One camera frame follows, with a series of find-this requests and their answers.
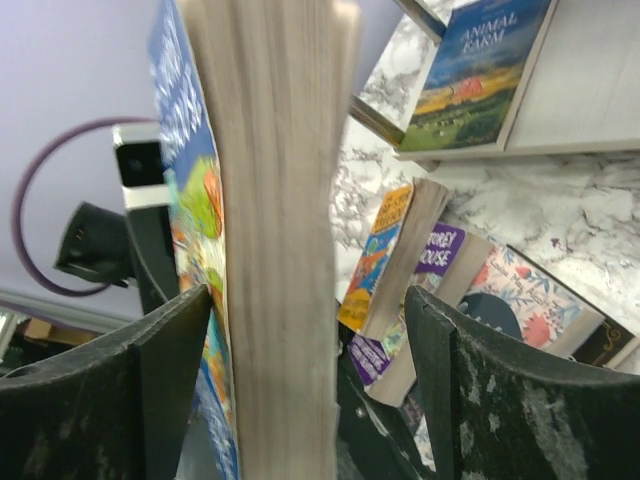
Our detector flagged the Animal Farm blue book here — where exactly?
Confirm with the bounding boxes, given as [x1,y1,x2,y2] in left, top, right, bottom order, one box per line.
[398,0,556,157]

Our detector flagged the white two-tier wooden shelf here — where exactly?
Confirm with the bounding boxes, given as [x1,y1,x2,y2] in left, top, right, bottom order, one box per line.
[347,0,640,173]

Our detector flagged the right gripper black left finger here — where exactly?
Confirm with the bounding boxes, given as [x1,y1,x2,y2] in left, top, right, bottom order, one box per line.
[1,285,211,479]

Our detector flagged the blue 91-Storey Treehouse book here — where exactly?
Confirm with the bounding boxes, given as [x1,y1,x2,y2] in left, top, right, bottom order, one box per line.
[148,1,360,479]

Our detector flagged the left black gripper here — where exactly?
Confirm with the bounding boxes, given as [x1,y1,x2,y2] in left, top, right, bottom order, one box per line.
[54,202,179,314]

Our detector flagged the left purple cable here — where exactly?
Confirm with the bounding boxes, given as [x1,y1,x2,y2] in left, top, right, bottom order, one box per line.
[10,116,161,297]

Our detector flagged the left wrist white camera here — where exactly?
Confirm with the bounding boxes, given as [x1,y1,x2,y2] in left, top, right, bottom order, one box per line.
[112,122,170,211]

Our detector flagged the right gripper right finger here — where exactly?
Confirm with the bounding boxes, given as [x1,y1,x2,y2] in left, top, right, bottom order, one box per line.
[415,309,639,479]

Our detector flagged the Little Women dark book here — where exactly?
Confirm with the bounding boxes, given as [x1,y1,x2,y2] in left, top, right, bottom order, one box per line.
[458,244,604,358]

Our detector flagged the orange 130-Storey Treehouse book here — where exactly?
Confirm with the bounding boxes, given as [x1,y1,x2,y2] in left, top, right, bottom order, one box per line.
[337,178,449,340]

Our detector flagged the purple Treehouse book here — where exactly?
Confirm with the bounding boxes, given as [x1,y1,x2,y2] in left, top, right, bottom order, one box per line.
[348,222,493,407]

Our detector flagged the thin dark patterned book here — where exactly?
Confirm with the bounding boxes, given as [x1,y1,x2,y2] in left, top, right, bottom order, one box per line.
[507,245,639,369]

